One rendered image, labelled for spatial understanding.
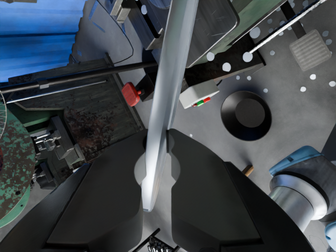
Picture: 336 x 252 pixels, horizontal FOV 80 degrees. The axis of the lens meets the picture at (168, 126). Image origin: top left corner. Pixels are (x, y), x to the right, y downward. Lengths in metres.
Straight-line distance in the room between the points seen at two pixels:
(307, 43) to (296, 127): 0.44
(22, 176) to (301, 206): 1.41
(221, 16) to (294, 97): 0.85
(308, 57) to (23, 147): 1.57
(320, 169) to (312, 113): 0.66
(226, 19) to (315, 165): 0.36
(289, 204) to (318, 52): 0.64
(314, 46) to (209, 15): 0.63
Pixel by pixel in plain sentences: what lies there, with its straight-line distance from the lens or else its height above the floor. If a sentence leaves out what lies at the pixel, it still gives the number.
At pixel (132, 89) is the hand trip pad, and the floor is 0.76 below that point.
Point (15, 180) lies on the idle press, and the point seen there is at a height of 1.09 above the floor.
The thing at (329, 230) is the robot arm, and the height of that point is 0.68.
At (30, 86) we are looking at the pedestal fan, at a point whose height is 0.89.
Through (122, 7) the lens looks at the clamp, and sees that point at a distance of 0.67.
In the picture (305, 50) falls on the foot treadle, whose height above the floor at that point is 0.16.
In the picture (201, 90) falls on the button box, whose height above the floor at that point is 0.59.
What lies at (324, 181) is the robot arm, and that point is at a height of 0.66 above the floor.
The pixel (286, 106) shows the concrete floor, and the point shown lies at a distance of 1.21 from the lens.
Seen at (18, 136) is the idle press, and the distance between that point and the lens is 1.58.
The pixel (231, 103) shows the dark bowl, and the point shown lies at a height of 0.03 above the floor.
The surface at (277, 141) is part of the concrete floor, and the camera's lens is 1.29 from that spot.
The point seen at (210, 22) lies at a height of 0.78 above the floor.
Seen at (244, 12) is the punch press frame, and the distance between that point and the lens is 0.55.
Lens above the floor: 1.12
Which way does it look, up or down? 40 degrees down
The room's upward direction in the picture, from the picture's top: 116 degrees counter-clockwise
